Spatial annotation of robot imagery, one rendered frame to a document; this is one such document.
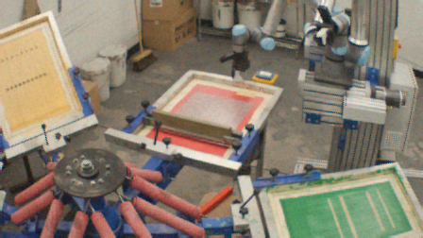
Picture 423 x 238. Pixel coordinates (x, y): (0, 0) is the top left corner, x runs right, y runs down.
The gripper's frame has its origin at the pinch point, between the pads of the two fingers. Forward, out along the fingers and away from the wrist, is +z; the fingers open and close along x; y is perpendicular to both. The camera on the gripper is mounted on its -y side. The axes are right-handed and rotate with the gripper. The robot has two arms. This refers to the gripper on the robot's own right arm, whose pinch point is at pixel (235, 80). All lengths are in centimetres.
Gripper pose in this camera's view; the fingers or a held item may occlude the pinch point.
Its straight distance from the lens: 299.8
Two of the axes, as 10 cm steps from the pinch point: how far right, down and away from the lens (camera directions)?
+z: 0.0, 8.5, 5.2
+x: 4.0, -4.8, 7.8
